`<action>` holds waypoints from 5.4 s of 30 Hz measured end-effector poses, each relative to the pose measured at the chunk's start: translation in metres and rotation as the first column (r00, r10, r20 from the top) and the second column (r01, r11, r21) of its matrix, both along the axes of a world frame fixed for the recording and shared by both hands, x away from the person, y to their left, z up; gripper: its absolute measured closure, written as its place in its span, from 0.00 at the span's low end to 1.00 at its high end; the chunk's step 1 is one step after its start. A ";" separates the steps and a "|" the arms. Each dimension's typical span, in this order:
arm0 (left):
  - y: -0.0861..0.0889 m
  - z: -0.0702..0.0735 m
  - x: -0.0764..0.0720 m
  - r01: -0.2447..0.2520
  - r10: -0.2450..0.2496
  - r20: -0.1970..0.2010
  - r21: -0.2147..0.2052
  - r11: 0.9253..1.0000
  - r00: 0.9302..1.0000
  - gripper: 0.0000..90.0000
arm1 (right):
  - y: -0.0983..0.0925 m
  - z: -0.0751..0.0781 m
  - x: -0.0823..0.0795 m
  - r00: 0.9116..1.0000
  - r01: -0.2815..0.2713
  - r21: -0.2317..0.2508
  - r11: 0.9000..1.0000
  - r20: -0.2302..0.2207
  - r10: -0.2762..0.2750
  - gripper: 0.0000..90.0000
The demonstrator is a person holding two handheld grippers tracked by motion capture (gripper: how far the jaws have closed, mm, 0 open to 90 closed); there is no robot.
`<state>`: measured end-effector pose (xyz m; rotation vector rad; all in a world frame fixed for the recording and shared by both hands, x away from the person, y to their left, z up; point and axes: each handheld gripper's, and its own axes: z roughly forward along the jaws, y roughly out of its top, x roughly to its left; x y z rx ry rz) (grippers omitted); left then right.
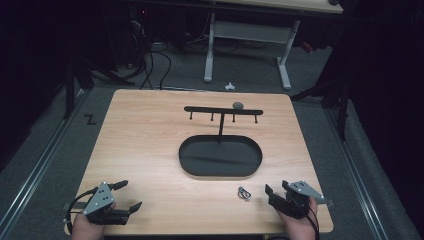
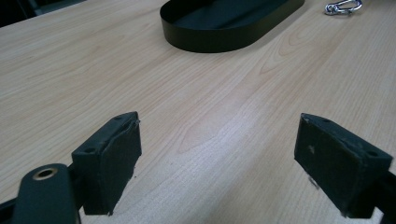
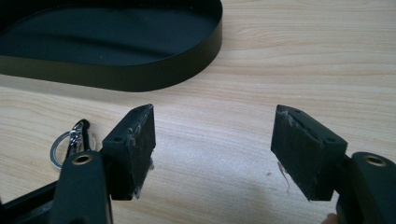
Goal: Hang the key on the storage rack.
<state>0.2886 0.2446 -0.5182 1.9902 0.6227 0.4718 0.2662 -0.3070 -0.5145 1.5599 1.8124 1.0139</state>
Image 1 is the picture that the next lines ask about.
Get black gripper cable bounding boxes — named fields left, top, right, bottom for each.
left=304, top=205, right=322, bottom=240
left=64, top=187, right=100, bottom=235

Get person's left hand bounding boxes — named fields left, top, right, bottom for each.
left=70, top=202, right=117, bottom=240

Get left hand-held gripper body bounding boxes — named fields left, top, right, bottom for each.
left=63, top=181, right=132, bottom=226

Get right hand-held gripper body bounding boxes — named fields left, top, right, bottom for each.
left=268, top=180, right=334, bottom=220

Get person's right hand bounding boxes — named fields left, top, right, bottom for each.
left=277, top=197, right=318, bottom=240

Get black metal stand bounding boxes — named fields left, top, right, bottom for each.
left=63, top=49, right=136, bottom=120
left=289, top=59, right=353, bottom=142

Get white-framed desk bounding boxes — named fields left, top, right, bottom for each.
left=203, top=0, right=344, bottom=91

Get silver carabiner key ring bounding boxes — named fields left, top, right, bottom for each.
left=237, top=186, right=252, bottom=202

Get black floor cables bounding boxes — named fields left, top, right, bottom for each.
left=128, top=13, right=211, bottom=91

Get metal floor rail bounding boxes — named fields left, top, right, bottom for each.
left=0, top=87, right=88, bottom=231
left=324, top=108, right=389, bottom=240

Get black key rack with tray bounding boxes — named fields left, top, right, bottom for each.
left=178, top=105, right=264, bottom=178

